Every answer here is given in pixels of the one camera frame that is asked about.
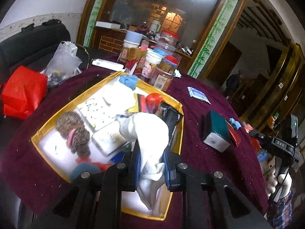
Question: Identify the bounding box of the white soft cloth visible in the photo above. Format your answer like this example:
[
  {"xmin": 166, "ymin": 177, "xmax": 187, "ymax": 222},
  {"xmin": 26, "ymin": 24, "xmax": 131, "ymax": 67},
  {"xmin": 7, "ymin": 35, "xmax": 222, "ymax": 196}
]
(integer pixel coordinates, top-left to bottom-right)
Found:
[{"xmin": 116, "ymin": 112, "xmax": 169, "ymax": 210}]

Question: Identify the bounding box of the grey hedgehog plush toy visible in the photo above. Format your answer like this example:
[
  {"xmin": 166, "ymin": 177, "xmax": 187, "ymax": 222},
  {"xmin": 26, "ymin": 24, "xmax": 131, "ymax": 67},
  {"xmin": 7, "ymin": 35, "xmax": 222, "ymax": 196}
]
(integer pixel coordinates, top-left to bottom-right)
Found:
[{"xmin": 55, "ymin": 111, "xmax": 91, "ymax": 157}]

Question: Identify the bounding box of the light blue cloth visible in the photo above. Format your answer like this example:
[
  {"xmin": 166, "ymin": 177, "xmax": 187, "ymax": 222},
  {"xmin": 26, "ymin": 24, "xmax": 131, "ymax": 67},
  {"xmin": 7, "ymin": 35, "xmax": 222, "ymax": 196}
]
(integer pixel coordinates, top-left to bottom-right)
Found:
[{"xmin": 119, "ymin": 74, "xmax": 138, "ymax": 90}]

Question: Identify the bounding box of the bag of coloured felt sheets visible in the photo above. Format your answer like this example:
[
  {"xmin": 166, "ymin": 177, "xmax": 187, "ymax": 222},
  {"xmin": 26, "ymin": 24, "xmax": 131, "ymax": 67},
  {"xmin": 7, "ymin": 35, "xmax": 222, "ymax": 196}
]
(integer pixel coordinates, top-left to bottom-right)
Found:
[{"xmin": 126, "ymin": 94, "xmax": 148, "ymax": 113}]

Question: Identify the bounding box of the plaid sleeve forearm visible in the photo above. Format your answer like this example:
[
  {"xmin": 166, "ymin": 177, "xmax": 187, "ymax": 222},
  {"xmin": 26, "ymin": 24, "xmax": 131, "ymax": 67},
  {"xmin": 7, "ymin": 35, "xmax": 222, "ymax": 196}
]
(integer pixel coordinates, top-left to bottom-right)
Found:
[{"xmin": 267, "ymin": 190, "xmax": 294, "ymax": 229}]

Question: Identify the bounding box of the white gloved right hand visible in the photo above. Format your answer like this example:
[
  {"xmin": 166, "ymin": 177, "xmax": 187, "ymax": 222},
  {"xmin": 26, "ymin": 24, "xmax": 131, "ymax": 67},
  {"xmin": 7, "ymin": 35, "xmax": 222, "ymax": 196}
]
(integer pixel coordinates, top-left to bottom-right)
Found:
[{"xmin": 265, "ymin": 166, "xmax": 292, "ymax": 199}]

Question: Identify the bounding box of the maroon velvet tablecloth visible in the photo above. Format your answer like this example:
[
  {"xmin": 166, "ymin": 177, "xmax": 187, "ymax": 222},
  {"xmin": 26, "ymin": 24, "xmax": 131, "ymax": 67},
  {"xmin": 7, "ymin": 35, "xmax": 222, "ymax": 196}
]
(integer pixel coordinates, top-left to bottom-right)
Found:
[{"xmin": 1, "ymin": 67, "xmax": 267, "ymax": 214}]

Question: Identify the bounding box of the teal box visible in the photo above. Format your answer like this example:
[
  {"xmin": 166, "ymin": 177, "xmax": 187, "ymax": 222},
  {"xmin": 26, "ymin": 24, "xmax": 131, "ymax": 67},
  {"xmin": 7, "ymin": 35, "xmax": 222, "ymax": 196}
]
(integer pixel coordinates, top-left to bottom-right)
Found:
[{"xmin": 203, "ymin": 110, "xmax": 231, "ymax": 152}]

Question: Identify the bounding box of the red gift bag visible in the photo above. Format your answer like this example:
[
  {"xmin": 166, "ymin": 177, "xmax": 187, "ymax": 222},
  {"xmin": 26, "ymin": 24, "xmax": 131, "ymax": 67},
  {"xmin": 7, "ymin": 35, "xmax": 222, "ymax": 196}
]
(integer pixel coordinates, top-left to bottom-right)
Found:
[{"xmin": 226, "ymin": 121, "xmax": 241, "ymax": 147}]

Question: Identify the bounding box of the blue white crumpled cloth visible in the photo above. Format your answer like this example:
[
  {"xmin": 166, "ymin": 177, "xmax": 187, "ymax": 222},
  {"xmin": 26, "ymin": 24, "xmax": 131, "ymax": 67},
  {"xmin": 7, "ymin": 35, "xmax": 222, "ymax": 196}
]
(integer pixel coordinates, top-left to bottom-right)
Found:
[{"xmin": 228, "ymin": 118, "xmax": 241, "ymax": 130}]

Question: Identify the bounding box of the gold-rimmed white tray box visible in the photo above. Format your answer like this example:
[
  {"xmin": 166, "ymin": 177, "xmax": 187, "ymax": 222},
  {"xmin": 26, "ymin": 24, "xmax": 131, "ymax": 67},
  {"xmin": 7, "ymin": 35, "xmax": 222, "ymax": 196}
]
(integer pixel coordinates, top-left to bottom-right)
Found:
[{"xmin": 30, "ymin": 71, "xmax": 185, "ymax": 221}]

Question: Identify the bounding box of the blue tissue packet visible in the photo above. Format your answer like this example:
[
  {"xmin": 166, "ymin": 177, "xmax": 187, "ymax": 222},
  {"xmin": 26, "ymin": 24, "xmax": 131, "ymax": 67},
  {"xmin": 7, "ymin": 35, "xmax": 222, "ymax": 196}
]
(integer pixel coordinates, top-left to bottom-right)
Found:
[{"xmin": 187, "ymin": 86, "xmax": 211, "ymax": 104}]

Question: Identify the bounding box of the red-lidded gold jar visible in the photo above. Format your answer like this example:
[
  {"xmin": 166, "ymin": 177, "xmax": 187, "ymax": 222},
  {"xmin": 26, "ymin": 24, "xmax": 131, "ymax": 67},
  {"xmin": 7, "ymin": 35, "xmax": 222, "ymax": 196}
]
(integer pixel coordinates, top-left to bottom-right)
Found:
[{"xmin": 158, "ymin": 55, "xmax": 179, "ymax": 74}]

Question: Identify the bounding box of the white pink-labelled tub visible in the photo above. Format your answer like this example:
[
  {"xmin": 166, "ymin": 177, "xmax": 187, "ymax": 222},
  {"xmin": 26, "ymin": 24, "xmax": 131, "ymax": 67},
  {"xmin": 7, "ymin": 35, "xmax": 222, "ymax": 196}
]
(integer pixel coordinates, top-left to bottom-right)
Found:
[{"xmin": 141, "ymin": 51, "xmax": 162, "ymax": 79}]

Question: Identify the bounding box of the red cigarette box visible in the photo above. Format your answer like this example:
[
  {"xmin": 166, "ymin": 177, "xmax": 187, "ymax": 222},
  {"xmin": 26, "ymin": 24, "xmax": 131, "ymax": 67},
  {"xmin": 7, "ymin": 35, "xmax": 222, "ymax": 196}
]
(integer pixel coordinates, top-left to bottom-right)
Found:
[{"xmin": 125, "ymin": 58, "xmax": 138, "ymax": 75}]

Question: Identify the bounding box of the white remote control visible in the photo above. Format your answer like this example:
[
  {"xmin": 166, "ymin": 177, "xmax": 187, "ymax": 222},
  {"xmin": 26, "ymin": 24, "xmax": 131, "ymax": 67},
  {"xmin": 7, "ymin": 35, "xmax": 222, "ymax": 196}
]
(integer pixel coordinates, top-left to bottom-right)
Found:
[{"xmin": 91, "ymin": 59, "xmax": 125, "ymax": 72}]

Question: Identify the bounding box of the gold red tea carton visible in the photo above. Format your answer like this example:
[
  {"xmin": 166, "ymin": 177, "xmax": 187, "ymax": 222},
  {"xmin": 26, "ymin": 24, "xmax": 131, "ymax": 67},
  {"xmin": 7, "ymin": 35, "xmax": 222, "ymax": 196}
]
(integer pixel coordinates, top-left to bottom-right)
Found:
[{"xmin": 117, "ymin": 47, "xmax": 147, "ymax": 76}]

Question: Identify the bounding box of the blue-labelled clear jar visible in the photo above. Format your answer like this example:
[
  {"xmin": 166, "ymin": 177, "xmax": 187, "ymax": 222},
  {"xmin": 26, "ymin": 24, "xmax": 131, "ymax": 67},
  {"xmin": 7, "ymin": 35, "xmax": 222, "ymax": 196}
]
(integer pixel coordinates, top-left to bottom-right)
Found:
[{"xmin": 153, "ymin": 40, "xmax": 176, "ymax": 57}]

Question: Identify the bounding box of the red-lidded tall clear jar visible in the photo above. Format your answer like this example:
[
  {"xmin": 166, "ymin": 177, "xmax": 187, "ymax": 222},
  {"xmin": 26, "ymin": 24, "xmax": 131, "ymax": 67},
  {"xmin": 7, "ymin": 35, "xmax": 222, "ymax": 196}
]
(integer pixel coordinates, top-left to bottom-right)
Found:
[{"xmin": 159, "ymin": 30, "xmax": 179, "ymax": 47}]

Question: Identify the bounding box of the clear plastic bag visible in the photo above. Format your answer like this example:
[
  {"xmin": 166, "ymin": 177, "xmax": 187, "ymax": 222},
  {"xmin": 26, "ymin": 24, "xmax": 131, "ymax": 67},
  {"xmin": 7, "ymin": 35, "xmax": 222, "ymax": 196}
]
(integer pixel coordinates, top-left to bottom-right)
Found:
[{"xmin": 43, "ymin": 41, "xmax": 82, "ymax": 88}]

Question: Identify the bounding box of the pale blue cup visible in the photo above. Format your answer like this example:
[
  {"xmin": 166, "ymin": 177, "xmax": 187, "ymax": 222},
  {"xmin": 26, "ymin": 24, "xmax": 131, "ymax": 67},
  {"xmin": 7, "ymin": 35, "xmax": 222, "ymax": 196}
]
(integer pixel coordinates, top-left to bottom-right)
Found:
[{"xmin": 123, "ymin": 31, "xmax": 143, "ymax": 48}]

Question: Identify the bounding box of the red plastic bag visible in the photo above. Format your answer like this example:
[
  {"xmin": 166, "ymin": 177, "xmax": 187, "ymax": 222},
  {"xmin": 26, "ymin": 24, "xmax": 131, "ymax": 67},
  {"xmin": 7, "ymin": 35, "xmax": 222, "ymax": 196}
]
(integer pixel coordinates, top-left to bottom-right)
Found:
[{"xmin": 2, "ymin": 66, "xmax": 47, "ymax": 119}]

